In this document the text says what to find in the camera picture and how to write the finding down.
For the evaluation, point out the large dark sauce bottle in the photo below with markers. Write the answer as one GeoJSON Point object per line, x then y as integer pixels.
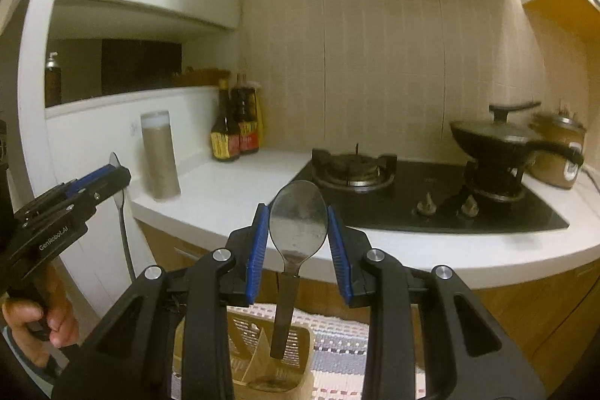
{"type": "Point", "coordinates": [246, 119]}

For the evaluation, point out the black burner grate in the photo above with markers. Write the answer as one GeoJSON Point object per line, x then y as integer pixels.
{"type": "Point", "coordinates": [354, 168]}
{"type": "Point", "coordinates": [497, 187]}

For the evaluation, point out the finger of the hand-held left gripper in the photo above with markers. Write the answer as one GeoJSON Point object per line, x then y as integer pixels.
{"type": "Point", "coordinates": [91, 179]}
{"type": "Point", "coordinates": [115, 184]}

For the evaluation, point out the beige plastic utensil basket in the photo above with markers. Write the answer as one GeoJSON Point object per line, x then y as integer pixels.
{"type": "Point", "coordinates": [248, 329]}

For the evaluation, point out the striped woven mat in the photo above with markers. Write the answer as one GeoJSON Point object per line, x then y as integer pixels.
{"type": "Point", "coordinates": [340, 343]}

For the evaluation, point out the wooden lower cabinets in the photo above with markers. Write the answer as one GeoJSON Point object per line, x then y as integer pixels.
{"type": "Point", "coordinates": [529, 311]}

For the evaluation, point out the metal stove knob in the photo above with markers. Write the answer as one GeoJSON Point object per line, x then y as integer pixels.
{"type": "Point", "coordinates": [426, 205]}
{"type": "Point", "coordinates": [469, 208]}

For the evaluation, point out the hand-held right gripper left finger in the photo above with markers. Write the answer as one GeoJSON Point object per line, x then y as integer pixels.
{"type": "Point", "coordinates": [258, 257]}

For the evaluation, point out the white wall outlet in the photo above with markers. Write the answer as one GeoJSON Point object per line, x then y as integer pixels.
{"type": "Point", "coordinates": [133, 128]}

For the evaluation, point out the metal spoon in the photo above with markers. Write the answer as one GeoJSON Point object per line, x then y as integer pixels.
{"type": "Point", "coordinates": [297, 217]}
{"type": "Point", "coordinates": [125, 240]}

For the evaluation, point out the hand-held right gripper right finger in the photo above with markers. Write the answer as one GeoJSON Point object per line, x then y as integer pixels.
{"type": "Point", "coordinates": [340, 257]}

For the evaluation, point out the black pan lid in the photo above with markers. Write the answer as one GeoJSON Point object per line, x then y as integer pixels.
{"type": "Point", "coordinates": [504, 121]}

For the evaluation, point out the yellow bottle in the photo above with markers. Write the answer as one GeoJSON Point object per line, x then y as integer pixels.
{"type": "Point", "coordinates": [260, 119]}

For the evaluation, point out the brown rice cooker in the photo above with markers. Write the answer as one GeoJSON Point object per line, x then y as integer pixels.
{"type": "Point", "coordinates": [558, 133]}

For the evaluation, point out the small soy sauce bottle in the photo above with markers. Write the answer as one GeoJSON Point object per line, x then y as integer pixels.
{"type": "Point", "coordinates": [225, 137]}

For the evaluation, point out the beige thermos flask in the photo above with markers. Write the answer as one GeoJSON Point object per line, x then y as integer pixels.
{"type": "Point", "coordinates": [161, 156]}

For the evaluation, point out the person's left hand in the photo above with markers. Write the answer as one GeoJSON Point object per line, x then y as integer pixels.
{"type": "Point", "coordinates": [56, 320]}

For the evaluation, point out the black glass gas cooktop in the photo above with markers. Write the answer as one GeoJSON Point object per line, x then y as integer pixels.
{"type": "Point", "coordinates": [422, 179]}

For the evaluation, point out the pump dispenser bottle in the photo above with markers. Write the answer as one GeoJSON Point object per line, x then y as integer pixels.
{"type": "Point", "coordinates": [53, 81]}

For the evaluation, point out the black frying pan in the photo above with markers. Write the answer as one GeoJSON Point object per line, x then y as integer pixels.
{"type": "Point", "coordinates": [487, 151]}

